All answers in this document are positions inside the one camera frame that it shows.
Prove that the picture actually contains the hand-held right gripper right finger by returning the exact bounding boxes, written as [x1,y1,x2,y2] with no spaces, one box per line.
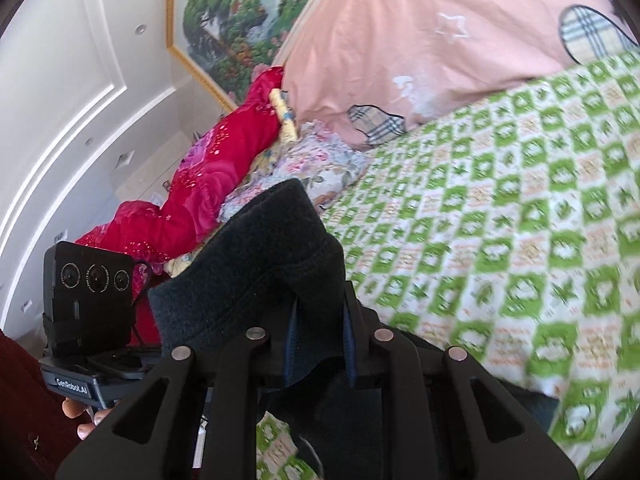
[342,280,581,480]

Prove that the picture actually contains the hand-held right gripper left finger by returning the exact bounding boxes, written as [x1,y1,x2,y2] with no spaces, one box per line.
[54,305,301,480]

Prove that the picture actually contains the black pants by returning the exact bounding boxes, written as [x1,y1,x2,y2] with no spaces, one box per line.
[147,178,561,480]

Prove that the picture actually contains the person's left forearm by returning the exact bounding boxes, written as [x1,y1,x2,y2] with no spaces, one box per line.
[0,327,83,480]

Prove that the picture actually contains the person's left hand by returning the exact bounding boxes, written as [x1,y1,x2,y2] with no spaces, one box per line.
[61,396,118,442]

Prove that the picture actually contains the green checkered bed sheet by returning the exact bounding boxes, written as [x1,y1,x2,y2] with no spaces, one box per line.
[255,47,640,480]

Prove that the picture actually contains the red floral blanket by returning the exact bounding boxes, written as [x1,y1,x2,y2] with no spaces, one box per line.
[75,65,286,346]

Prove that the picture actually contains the yellow patterned cloth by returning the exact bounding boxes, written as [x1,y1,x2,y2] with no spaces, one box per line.
[269,88,301,143]

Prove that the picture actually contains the pink quilt with plaid hearts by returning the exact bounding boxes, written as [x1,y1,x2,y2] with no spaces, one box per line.
[272,0,640,151]

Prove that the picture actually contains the framed landscape painting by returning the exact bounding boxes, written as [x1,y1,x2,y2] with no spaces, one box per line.
[166,0,351,113]

